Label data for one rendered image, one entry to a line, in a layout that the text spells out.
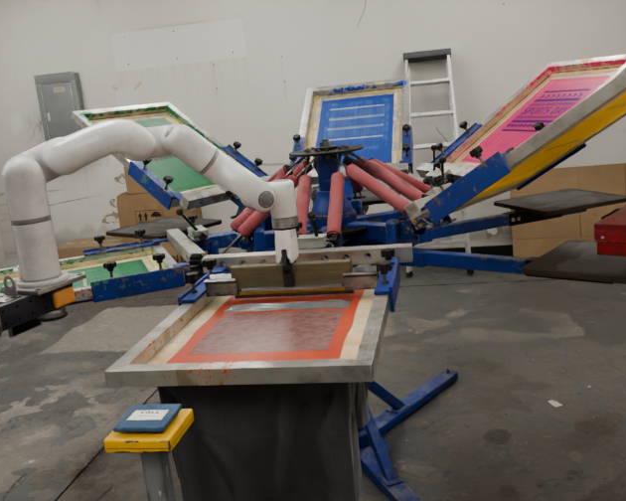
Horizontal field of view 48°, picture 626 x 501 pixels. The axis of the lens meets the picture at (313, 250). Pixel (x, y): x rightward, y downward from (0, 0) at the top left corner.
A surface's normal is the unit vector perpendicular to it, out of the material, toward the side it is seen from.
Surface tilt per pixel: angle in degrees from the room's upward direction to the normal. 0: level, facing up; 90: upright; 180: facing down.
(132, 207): 90
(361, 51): 90
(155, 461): 90
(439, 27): 90
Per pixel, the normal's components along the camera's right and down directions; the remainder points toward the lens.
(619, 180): -0.18, 0.11
